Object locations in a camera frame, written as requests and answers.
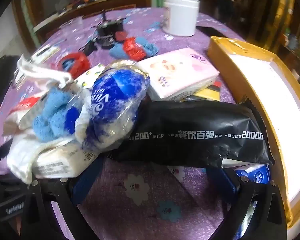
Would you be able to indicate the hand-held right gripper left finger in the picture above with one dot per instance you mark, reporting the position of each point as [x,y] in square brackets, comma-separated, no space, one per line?
[86,182]

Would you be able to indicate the black printed packet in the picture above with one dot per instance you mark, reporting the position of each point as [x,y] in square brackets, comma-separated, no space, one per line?
[190,130]

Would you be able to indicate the paper notebook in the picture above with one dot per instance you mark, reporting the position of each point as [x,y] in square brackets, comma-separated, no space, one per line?
[45,52]

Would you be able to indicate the yellow red cloth pack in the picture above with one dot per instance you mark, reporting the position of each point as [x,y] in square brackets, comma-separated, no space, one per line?
[210,93]

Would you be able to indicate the dark cloth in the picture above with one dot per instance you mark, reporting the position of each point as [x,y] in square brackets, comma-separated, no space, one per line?
[2,72]

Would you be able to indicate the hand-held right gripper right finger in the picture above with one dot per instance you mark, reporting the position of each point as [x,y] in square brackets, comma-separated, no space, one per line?
[225,181]

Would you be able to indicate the blue tissue pack clear wrap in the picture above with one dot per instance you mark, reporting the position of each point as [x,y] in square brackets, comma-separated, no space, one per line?
[115,97]

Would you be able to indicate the white cloth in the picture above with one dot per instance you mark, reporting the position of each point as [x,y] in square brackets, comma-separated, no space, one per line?
[20,155]

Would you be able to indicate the pink tissue pack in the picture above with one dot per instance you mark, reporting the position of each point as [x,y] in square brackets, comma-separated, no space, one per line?
[180,75]

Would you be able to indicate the black power adapter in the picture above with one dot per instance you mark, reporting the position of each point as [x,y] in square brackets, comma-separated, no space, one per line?
[88,47]

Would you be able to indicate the wooden counter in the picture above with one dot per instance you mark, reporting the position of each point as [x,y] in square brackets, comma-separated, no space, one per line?
[72,10]

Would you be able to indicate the black motor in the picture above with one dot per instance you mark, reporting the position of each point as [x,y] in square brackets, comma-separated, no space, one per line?
[107,33]

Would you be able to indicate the purple floral tablecloth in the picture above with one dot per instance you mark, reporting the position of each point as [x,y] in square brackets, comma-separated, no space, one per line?
[140,205]

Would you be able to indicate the small red plastic bag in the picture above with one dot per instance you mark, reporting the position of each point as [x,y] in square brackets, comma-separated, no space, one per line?
[132,48]

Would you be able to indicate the white packet red label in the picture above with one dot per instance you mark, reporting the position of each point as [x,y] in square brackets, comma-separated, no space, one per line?
[22,107]

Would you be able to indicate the white tissue pack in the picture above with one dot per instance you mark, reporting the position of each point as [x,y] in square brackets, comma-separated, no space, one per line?
[55,161]

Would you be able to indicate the blue fluffy cloth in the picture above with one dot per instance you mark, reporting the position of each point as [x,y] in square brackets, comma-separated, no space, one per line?
[52,120]

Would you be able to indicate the white plastic jar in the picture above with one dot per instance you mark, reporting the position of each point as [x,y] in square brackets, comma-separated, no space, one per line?
[180,17]

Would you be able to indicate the small blue tissue pack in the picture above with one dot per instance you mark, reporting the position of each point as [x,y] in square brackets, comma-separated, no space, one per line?
[255,177]

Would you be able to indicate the white dotted sock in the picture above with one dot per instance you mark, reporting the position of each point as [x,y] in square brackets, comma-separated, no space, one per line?
[90,76]

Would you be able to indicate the yellow box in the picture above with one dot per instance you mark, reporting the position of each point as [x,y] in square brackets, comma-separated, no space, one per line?
[230,52]

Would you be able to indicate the golden pillar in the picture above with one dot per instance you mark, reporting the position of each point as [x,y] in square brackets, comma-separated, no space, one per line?
[285,12]

